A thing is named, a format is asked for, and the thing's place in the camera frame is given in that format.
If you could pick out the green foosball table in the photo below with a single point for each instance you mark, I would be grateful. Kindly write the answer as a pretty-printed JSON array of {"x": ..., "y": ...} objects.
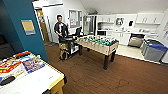
[{"x": 98, "y": 45}]

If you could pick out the black computer monitor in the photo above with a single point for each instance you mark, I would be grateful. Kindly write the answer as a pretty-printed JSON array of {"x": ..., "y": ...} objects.
[{"x": 78, "y": 31}]

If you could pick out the cardboard box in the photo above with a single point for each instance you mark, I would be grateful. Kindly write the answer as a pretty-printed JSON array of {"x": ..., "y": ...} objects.
[{"x": 63, "y": 46}]

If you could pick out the brown backpack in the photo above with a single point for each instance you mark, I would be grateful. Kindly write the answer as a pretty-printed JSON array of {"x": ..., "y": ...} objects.
[{"x": 63, "y": 55}]

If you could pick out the black built-in microwave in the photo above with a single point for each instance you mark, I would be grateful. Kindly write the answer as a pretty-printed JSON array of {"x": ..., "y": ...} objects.
[{"x": 101, "y": 33}]

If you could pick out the person in dark jacket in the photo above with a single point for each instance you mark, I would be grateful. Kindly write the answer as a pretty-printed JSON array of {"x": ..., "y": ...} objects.
[{"x": 61, "y": 28}]

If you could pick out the white under-sink cabinet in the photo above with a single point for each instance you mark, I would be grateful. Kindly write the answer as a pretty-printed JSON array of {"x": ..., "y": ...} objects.
[{"x": 121, "y": 38}]

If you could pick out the brown wooden door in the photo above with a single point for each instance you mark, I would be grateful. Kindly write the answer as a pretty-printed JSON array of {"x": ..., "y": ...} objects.
[{"x": 42, "y": 26}]

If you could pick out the black soap dispenser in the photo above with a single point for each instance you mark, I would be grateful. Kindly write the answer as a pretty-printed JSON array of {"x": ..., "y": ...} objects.
[{"x": 130, "y": 23}]

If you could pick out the yellow-legged air hockey table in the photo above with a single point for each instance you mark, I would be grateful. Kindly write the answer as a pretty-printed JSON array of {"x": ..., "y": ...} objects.
[{"x": 36, "y": 80}]

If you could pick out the orange-red flat item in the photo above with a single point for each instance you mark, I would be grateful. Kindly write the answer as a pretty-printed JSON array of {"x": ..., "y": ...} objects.
[{"x": 22, "y": 54}]

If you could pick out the grey bin with green lid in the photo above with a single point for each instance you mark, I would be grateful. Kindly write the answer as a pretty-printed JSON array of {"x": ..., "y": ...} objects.
[{"x": 148, "y": 43}]

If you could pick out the grey bin with blue lid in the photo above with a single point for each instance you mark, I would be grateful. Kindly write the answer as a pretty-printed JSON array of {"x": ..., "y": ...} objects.
[{"x": 157, "y": 51}]

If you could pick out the orange game box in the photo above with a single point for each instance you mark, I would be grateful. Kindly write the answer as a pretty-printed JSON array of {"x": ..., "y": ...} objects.
[{"x": 8, "y": 66}]

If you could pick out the black round paddle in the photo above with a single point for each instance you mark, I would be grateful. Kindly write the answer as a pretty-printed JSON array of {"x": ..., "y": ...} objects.
[{"x": 7, "y": 80}]

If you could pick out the yellow framed wall notice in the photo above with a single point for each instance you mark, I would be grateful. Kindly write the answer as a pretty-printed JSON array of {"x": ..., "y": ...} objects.
[{"x": 28, "y": 27}]

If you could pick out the white upper wall cabinet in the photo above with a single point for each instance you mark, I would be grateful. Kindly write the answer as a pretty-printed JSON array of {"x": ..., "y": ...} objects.
[{"x": 149, "y": 18}]

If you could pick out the large colourful wall poster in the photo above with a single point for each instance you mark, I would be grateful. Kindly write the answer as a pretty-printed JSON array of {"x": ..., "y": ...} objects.
[{"x": 165, "y": 33}]

